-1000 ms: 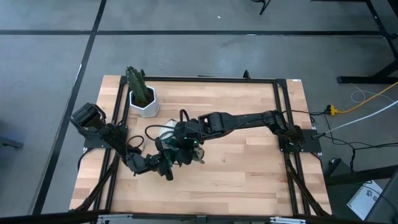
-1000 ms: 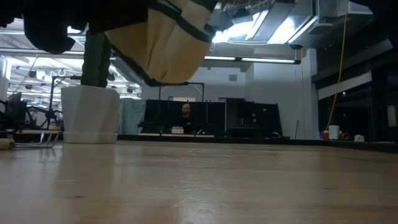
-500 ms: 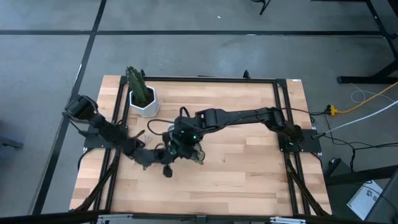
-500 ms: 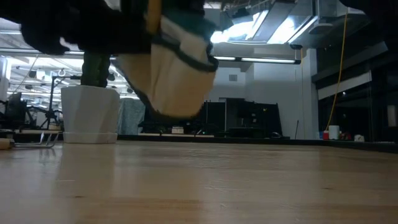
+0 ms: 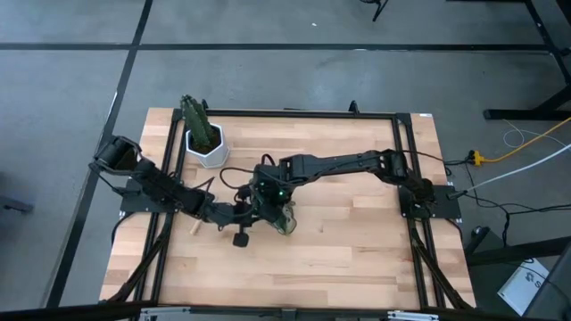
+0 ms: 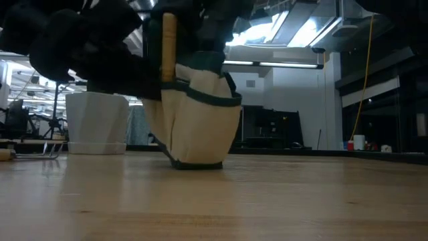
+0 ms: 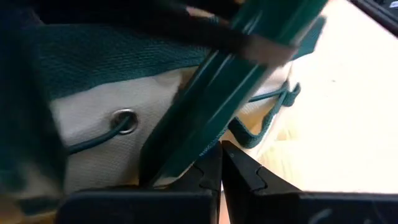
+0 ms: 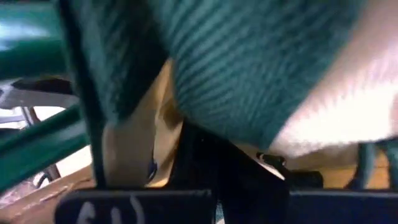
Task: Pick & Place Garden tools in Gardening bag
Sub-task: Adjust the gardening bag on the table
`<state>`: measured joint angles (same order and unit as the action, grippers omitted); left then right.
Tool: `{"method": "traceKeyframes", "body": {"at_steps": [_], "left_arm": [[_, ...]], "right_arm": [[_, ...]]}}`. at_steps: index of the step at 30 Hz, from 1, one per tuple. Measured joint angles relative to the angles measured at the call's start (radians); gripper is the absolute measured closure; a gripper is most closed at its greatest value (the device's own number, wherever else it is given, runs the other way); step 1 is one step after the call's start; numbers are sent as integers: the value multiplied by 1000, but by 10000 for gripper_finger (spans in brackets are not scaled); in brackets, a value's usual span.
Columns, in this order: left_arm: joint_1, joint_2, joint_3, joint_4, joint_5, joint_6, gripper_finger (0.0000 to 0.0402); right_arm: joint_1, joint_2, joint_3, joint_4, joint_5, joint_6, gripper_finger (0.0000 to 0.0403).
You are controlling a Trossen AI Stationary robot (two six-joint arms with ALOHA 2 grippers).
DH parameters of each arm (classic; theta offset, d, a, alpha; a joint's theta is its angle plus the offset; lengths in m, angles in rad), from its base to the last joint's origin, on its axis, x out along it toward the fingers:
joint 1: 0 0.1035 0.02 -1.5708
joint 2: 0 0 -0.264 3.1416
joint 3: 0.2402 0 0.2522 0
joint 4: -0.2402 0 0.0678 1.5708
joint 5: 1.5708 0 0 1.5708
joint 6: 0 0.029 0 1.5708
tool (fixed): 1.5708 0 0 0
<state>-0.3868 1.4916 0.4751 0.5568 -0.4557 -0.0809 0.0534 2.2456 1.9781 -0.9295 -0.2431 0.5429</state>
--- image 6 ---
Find white cup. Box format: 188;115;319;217
352;134;366;151

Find yellow power cable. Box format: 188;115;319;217
350;15;375;141

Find grey cloth cover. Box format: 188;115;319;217
126;105;150;145

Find dark green pruning shears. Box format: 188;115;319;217
146;18;164;82

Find black aluminium table frame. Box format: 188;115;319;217
126;143;428;165

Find long tube ceiling light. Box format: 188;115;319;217
223;60;319;70

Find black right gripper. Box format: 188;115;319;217
152;0;255;53

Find white faceted plant pot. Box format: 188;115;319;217
65;91;130;155

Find cream and green gardening bag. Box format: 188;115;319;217
142;50;243;171

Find wooden-handled garden trowel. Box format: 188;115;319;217
161;12;178;83

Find black cabinet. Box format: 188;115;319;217
240;106;304;149

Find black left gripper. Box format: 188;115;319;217
29;6;162;101

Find wooden-handled hand rake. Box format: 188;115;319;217
0;142;65;163

